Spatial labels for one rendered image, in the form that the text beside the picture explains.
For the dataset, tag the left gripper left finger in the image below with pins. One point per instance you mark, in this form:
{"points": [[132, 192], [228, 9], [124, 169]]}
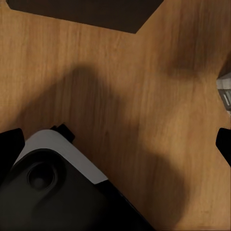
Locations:
{"points": [[11, 145]]}

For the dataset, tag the cabinet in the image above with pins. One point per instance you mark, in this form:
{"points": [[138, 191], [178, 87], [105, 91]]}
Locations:
{"points": [[123, 15]]}

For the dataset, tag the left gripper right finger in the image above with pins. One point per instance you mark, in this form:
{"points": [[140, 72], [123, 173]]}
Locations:
{"points": [[223, 143]]}

